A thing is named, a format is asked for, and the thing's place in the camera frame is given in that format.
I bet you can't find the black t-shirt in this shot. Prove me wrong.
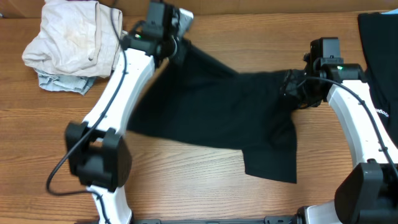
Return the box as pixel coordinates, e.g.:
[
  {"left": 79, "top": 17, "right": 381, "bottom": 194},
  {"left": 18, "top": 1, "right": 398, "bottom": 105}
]
[{"left": 127, "top": 40, "right": 298, "bottom": 183}]

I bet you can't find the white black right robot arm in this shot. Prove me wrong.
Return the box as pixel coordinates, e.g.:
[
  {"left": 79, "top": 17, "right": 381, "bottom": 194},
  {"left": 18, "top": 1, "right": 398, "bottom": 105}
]
[{"left": 281, "top": 64, "right": 397, "bottom": 223}]

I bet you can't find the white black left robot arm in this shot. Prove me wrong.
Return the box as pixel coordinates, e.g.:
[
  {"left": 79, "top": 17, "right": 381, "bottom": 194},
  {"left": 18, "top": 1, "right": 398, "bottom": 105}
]
[{"left": 62, "top": 1, "right": 194, "bottom": 223}]

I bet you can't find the beige folded garment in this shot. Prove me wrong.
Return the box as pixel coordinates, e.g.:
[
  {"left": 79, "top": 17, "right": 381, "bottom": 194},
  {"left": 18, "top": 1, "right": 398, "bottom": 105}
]
[{"left": 22, "top": 0, "right": 123, "bottom": 77}]

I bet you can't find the light blue folded garment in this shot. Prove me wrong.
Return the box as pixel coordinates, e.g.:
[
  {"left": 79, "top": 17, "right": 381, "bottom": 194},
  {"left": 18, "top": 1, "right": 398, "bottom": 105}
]
[{"left": 34, "top": 68, "right": 96, "bottom": 95}]

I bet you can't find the black garment pile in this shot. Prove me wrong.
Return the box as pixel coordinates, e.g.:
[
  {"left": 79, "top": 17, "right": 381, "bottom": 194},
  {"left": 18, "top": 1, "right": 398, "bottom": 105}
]
[{"left": 358, "top": 12, "right": 397, "bottom": 144}]

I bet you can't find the light blue cloth corner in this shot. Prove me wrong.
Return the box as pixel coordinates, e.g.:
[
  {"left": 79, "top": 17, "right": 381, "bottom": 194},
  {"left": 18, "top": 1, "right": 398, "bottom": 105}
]
[{"left": 382, "top": 9, "right": 398, "bottom": 15}]

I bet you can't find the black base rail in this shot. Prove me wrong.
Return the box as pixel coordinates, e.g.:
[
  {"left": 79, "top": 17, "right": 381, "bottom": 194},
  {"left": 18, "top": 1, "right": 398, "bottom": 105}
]
[{"left": 129, "top": 215, "right": 302, "bottom": 224}]

